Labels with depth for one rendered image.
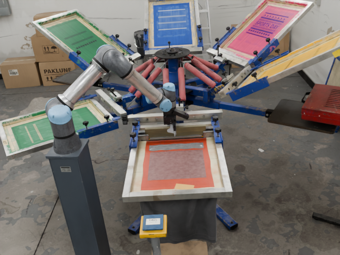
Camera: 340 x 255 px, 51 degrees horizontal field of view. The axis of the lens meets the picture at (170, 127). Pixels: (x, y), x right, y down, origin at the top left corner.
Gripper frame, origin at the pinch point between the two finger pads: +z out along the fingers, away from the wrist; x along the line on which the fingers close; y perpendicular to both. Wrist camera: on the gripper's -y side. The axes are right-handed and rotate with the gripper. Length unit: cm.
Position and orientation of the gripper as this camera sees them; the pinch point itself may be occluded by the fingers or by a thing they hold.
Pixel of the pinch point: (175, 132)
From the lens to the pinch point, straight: 241.8
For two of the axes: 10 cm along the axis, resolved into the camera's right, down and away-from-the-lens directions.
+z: 0.7, 8.7, 4.8
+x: 0.0, 4.8, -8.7
